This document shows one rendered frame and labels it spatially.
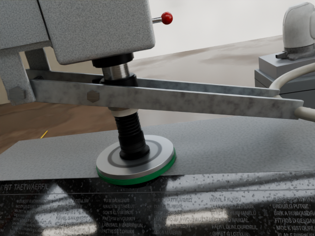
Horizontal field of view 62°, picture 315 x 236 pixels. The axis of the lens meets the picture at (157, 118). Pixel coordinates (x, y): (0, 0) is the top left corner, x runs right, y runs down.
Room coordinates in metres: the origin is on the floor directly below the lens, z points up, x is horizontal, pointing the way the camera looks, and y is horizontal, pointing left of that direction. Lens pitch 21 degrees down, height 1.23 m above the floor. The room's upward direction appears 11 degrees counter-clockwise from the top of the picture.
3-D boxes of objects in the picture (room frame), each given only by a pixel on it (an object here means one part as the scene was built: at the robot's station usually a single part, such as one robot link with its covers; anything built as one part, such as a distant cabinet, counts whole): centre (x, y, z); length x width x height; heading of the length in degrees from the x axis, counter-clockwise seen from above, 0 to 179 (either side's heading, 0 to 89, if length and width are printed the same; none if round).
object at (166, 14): (0.71, -0.05, 1.22); 0.08 x 0.03 x 0.03; 91
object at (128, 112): (0.64, 0.08, 1.04); 0.07 x 0.07 x 0.04
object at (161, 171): (0.64, 0.08, 0.89); 0.22 x 0.22 x 0.04
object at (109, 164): (0.64, 0.08, 0.89); 0.21 x 0.21 x 0.01
